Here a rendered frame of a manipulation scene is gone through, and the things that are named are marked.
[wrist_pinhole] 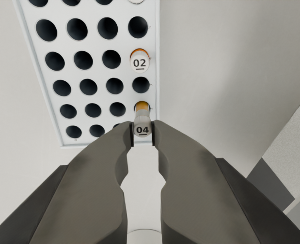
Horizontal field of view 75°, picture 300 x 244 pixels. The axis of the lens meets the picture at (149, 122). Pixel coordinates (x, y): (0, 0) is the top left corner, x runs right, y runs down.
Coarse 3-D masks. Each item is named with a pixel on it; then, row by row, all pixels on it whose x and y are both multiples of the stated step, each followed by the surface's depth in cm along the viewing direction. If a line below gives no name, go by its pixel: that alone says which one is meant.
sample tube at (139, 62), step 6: (132, 54) 13; (138, 54) 12; (144, 54) 12; (132, 60) 12; (138, 60) 12; (144, 60) 12; (132, 66) 12; (138, 66) 12; (144, 66) 12; (138, 72) 12
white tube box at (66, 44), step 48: (48, 0) 11; (96, 0) 12; (144, 0) 12; (48, 48) 13; (96, 48) 13; (144, 48) 13; (48, 96) 14; (96, 96) 15; (144, 96) 15; (144, 144) 17
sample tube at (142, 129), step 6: (138, 102) 15; (144, 102) 15; (138, 108) 14; (144, 108) 14; (138, 114) 13; (144, 114) 13; (138, 120) 13; (144, 120) 13; (150, 120) 13; (138, 126) 12; (144, 126) 12; (150, 126) 12; (138, 132) 13; (144, 132) 13; (150, 132) 13
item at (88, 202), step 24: (96, 144) 10; (120, 144) 10; (72, 168) 8; (96, 168) 8; (120, 168) 9; (72, 192) 7; (96, 192) 7; (120, 192) 7; (48, 216) 6; (72, 216) 6; (96, 216) 6; (120, 216) 6; (48, 240) 6; (72, 240) 6; (96, 240) 6; (120, 240) 6
